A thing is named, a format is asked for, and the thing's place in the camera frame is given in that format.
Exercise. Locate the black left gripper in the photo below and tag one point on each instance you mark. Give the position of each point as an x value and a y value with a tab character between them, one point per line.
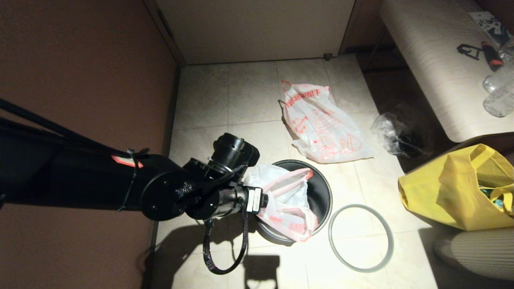
229	200

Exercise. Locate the white plastic bag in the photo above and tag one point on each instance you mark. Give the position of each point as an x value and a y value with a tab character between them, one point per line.
285	200

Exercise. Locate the white red-printed trash bag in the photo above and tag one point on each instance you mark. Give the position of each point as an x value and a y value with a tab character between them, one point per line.
325	124

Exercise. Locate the black round trash bin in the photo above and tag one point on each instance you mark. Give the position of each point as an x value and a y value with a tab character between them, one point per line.
321	192

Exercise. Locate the crumpled clear plastic bag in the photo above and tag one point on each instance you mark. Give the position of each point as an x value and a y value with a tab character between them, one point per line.
387	132

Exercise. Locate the yellow fabric tote bag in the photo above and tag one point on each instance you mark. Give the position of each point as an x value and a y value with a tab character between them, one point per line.
441	192

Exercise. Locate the white door panel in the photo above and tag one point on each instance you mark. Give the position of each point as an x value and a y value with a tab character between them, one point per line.
257	28

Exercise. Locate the beige wood-grain table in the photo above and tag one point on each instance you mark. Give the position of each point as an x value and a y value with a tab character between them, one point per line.
433	60

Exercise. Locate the beige ribbed stool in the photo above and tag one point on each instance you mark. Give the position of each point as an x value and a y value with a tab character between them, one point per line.
482	253

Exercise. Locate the teal packaged item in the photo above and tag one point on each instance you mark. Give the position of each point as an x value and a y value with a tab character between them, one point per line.
488	196

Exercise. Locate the black metal clip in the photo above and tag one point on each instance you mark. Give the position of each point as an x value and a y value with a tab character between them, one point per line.
464	49

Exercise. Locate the clear plastic bottle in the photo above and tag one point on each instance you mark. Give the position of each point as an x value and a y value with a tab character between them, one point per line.
501	101
496	81

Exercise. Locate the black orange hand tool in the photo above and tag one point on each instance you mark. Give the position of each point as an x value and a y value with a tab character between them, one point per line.
492	56

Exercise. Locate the blue white printed paper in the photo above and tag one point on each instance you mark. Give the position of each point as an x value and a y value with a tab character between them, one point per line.
490	27

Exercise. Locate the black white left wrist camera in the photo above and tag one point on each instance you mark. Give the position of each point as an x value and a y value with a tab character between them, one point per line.
235	152

